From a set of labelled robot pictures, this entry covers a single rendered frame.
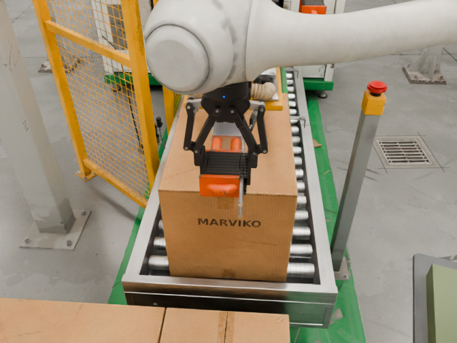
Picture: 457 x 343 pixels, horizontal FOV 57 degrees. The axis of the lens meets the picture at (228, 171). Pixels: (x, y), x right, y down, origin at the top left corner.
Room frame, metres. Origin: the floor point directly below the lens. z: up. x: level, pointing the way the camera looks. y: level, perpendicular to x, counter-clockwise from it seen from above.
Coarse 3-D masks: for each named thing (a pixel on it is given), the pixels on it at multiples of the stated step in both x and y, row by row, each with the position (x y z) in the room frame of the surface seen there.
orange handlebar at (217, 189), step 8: (216, 144) 0.70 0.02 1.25; (232, 144) 0.70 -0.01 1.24; (240, 144) 0.70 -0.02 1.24; (208, 184) 0.58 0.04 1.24; (216, 184) 0.57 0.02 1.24; (224, 184) 0.57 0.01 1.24; (232, 184) 0.58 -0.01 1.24; (216, 192) 0.56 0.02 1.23; (224, 192) 0.56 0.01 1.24; (232, 192) 0.57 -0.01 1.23
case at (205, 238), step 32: (256, 128) 1.21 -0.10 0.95; (288, 128) 1.21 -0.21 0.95; (192, 160) 1.03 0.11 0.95; (288, 160) 1.03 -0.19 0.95; (160, 192) 0.89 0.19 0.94; (192, 192) 0.89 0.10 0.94; (256, 192) 0.88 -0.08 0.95; (288, 192) 0.88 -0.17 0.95; (192, 224) 0.89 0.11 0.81; (224, 224) 0.88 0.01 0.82; (256, 224) 0.88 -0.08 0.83; (288, 224) 0.87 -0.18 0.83; (192, 256) 0.89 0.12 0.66; (224, 256) 0.88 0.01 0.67; (256, 256) 0.88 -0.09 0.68; (288, 256) 0.87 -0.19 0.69
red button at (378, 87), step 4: (376, 80) 1.39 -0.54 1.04; (368, 84) 1.37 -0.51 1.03; (372, 84) 1.36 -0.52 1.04; (376, 84) 1.36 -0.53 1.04; (380, 84) 1.36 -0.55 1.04; (384, 84) 1.36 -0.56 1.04; (368, 88) 1.35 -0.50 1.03; (372, 88) 1.34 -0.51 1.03; (376, 88) 1.34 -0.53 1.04; (380, 88) 1.33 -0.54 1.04; (384, 88) 1.34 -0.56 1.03; (372, 92) 1.34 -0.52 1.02; (376, 92) 1.33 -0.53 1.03; (380, 92) 1.33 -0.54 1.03; (376, 96) 1.34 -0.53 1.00
